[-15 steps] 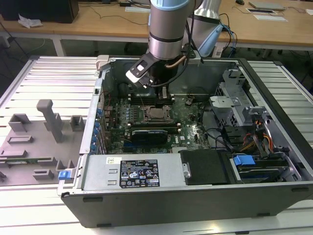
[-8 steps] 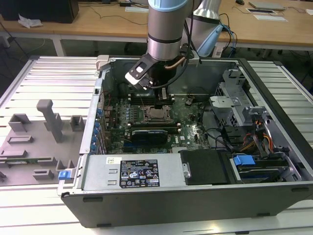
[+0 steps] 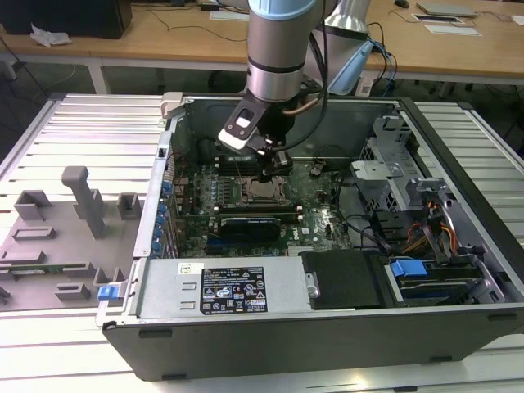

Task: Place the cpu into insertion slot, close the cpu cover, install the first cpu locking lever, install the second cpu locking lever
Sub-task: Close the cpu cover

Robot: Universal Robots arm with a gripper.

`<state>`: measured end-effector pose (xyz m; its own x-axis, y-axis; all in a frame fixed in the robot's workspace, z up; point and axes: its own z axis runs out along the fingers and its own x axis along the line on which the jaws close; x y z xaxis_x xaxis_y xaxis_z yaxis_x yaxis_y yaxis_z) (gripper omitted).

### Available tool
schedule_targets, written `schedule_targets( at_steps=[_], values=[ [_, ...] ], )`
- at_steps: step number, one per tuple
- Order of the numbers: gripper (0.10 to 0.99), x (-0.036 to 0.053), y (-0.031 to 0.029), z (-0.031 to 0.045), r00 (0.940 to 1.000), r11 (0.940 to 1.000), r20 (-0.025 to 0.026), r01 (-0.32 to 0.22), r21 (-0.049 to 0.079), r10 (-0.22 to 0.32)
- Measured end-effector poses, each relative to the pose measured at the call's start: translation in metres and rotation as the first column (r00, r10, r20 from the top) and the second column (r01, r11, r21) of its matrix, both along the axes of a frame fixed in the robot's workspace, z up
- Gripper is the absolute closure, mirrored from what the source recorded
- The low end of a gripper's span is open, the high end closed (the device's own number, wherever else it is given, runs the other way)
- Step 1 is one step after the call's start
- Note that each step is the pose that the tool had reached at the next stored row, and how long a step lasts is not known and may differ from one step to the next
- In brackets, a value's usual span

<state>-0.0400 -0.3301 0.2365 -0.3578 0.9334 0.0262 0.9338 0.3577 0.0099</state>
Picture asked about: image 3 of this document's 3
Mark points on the thin metal locking lever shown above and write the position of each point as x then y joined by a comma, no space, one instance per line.
237,168
270,198

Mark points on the silver square CPU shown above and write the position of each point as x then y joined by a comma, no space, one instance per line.
264,189

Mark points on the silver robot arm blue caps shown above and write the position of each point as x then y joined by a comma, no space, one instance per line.
278,49

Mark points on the CPU socket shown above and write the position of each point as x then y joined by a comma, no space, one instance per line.
241,193

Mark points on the black graphics card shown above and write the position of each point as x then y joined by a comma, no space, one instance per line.
249,231

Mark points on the green motherboard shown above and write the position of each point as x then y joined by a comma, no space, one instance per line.
315,229

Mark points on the silver metal drive cage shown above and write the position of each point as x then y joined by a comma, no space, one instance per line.
380,180

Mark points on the black power adapter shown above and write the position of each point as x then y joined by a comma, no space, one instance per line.
209,7

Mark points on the wooden desk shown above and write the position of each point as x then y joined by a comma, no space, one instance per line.
163,45

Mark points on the black plastic shroud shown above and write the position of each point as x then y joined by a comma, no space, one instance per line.
348,278

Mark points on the black computer mouse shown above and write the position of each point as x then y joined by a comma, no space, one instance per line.
402,3

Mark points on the white sheet black strip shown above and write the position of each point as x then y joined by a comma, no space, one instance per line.
438,18

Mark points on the plain white paper sheet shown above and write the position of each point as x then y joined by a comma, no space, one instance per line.
450,29

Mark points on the blue disk carrier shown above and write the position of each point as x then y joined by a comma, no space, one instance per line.
407,270

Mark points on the grey power supply unit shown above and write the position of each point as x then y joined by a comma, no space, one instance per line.
163,286

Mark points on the grey flat laptop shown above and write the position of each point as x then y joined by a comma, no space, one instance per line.
446,9

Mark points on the black computer tower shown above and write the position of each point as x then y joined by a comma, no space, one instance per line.
82,16

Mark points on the open black PC case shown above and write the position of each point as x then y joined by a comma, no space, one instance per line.
286,348

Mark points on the grey parts rack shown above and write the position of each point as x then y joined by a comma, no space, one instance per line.
61,229

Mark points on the blue plastic case latch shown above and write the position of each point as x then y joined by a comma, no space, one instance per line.
105,292

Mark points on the crumpled white paper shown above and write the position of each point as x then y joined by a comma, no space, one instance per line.
51,37

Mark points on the green RAM stick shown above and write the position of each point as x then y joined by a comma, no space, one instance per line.
41,270

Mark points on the white wrist camera black mount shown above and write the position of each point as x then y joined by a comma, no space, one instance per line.
237,141

